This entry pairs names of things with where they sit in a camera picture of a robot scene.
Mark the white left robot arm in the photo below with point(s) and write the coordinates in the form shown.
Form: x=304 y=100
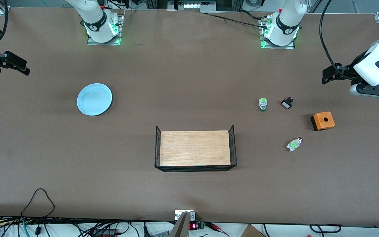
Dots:
x=286 y=23

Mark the wooden tray black mesh sides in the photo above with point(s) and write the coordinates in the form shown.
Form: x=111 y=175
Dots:
x=196 y=148

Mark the red digit display board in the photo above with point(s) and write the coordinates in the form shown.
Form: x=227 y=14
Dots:
x=193 y=226

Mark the green white button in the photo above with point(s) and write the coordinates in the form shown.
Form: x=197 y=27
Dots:
x=294 y=144

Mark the brown cardboard piece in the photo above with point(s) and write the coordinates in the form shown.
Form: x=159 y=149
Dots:
x=252 y=232

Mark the red clip lead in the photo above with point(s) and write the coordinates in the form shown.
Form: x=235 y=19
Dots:
x=215 y=226

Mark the orange button enclosure box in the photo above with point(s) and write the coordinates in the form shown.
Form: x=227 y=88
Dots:
x=323 y=120

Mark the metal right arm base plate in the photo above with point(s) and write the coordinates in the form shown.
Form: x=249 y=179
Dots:
x=104 y=43

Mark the grey aluminium pole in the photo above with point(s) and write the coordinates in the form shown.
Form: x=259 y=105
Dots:
x=180 y=228

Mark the aluminium frame structure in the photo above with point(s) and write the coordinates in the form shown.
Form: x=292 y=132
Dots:
x=192 y=6

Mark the light blue plate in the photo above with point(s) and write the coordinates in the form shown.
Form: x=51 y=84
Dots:
x=94 y=99

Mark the metal clamp bracket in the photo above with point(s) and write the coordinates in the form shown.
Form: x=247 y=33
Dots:
x=177 y=215

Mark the black square push button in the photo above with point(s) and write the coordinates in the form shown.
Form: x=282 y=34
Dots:
x=287 y=104

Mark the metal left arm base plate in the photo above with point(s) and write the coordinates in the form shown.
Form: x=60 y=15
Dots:
x=288 y=47

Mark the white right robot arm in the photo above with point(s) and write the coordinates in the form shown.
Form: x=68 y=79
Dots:
x=94 y=19

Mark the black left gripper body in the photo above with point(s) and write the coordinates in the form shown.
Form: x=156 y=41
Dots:
x=348 y=73

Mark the green push button switch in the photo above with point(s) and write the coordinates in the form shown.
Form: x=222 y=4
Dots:
x=263 y=104

